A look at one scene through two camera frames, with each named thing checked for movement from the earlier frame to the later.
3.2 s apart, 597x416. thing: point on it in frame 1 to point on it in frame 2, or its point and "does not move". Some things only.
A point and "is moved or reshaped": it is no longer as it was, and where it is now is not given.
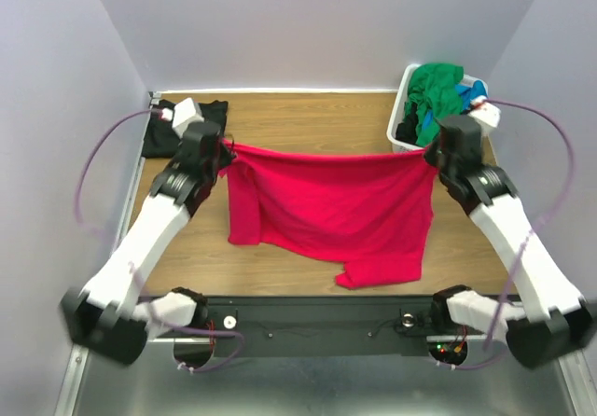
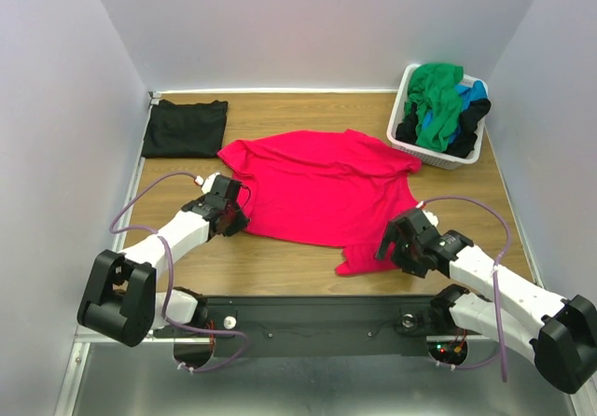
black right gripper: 438,153 to 401,246
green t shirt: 434,88 does not move
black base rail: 325,325 does not move
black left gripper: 228,157 to 241,223
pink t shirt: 373,214 is moved or reshaped
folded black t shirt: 161,138 does not move
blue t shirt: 476,90 does not move
